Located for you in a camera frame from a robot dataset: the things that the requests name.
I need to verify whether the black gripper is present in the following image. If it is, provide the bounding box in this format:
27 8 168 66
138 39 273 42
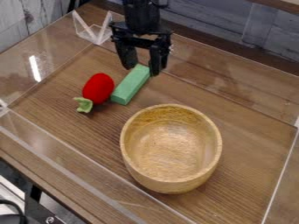
108 22 173 76

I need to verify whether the red plush fruit green stem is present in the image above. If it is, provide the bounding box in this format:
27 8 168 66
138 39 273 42
73 73 114 113

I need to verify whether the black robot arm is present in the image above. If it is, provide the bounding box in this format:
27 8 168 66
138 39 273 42
108 0 173 76

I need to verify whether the green rectangular block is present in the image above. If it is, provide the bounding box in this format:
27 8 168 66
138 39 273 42
110 64 150 105

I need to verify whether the wooden bowl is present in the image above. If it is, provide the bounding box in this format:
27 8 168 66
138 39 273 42
118 104 222 194

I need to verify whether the clear acrylic corner bracket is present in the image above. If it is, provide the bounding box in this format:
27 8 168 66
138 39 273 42
70 11 112 46

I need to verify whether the clear acrylic enclosure wall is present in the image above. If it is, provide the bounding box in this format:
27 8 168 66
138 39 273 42
0 17 299 224

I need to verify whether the black table leg frame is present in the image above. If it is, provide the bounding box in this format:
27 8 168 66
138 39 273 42
23 185 65 224

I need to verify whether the black cable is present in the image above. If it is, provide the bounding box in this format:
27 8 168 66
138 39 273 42
0 199 27 224

